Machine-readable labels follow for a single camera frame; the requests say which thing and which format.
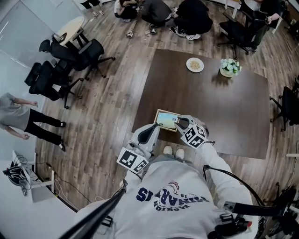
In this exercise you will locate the person's right forearm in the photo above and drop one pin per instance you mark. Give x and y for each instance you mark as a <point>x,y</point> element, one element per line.
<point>210,156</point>

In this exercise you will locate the person's left forearm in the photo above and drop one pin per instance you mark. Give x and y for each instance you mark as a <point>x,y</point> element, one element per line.
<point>133,178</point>

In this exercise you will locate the black waist-mounted device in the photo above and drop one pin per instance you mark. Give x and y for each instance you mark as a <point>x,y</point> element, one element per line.
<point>252,208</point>

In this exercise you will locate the person's white sweatshirt torso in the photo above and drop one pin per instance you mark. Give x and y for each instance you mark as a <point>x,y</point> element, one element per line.
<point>168,210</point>

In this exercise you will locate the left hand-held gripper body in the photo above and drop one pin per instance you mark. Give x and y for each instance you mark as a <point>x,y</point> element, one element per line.
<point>130,161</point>

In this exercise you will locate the white plate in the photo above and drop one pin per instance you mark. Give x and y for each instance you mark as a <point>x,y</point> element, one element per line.
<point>188,65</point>

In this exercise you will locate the potted white flowers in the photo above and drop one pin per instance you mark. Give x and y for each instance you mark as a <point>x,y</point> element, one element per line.
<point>230,66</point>

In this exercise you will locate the round white table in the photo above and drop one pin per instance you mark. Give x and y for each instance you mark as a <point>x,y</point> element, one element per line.
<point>71,29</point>

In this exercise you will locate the black office chair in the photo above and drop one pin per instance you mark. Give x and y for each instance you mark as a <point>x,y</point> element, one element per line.
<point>44,81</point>
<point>240,32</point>
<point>88,53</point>
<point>289,105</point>

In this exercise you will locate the person's left shoe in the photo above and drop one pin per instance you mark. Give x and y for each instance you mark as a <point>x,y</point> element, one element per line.
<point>167,150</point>

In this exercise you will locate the person's shoe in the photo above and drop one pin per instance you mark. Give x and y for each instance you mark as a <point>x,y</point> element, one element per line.
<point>167,150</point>
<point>180,153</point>

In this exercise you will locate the person's right shoe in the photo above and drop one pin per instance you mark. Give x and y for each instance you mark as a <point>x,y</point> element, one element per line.
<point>180,153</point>

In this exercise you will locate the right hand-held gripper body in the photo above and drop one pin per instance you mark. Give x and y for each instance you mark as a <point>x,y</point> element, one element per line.
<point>194,136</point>

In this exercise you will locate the pale fried food pile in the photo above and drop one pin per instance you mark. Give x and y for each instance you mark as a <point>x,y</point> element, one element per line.
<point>195,65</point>

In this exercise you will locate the dark brown table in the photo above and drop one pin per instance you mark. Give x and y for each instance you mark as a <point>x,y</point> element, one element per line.
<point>222,105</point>

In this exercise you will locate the person's legs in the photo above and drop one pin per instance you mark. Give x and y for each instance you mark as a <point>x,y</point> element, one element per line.
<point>163,159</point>

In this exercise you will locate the small wooden box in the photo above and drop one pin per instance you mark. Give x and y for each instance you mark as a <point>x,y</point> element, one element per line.
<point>155,119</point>

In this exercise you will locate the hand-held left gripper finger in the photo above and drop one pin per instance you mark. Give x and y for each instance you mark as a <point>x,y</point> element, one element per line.
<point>144,133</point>
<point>147,137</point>

